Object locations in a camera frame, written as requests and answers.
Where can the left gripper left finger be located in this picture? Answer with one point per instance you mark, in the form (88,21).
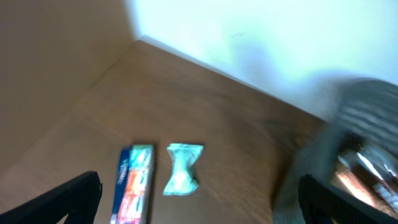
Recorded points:
(76,200)

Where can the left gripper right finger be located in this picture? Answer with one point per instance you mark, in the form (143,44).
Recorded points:
(321,202)

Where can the teal white packet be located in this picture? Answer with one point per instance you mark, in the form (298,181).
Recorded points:
(182,180)

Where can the brown Nescafe Gold bag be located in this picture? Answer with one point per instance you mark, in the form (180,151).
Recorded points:
(368,172)

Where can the Kleenex tissue multipack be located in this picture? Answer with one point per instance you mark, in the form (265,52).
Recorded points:
(133,182)

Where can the grey plastic basket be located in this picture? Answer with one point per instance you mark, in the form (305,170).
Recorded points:
(366,112)

